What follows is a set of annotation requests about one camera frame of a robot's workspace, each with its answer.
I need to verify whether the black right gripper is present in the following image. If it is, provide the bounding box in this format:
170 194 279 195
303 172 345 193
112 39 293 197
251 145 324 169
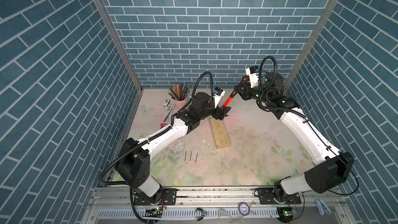
233 84 270 106

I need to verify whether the red black claw hammer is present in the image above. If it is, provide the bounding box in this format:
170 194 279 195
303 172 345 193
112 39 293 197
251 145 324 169
221 75 250 107

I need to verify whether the light wooden nail block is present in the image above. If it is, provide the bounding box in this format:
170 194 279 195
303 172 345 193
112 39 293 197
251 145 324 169
209 118 230 149

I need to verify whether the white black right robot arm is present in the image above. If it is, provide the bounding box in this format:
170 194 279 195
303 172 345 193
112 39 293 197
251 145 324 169
234 69 354 202

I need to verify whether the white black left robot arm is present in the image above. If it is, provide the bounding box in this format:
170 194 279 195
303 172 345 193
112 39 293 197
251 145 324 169
114 87 231 198

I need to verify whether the pink metal pencil bucket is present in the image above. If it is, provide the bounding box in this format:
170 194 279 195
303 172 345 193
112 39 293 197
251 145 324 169
175 99 187 111

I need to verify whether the bundle of coloured pencils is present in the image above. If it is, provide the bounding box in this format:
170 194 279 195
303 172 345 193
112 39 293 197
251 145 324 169
169 83 190 101

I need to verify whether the white blue pencil box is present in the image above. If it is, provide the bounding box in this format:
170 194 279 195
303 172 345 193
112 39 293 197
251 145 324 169
161 104 175 128

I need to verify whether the grey blue clamp tool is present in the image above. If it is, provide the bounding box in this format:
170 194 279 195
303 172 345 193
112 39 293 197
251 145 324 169
316 199 332 216

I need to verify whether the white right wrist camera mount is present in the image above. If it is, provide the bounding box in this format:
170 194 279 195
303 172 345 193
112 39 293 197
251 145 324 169
246 65 259 88

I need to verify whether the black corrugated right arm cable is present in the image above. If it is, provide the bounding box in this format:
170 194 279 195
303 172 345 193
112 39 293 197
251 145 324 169
256 55 360 196

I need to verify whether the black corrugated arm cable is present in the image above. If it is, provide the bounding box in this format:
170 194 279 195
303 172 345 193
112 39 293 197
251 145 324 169
256 55 360 196
98 71 215 224

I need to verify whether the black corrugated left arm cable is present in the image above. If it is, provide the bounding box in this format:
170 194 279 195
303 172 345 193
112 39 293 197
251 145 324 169
98 71 215 224

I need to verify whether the purple tape ring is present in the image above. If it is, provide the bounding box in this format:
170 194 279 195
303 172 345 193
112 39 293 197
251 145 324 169
237 202 251 216

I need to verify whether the aluminium corner post right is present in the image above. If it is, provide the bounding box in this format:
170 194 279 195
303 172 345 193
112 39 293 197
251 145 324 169
284 0 339 91

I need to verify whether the aluminium corner post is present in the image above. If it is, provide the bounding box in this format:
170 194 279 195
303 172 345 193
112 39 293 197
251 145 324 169
284 0 339 91
92 0 143 93

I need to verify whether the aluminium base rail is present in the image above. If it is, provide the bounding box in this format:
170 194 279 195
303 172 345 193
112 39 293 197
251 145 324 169
86 186 347 220

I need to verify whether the aluminium corner post left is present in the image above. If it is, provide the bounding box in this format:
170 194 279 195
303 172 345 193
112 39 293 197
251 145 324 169
92 0 143 93

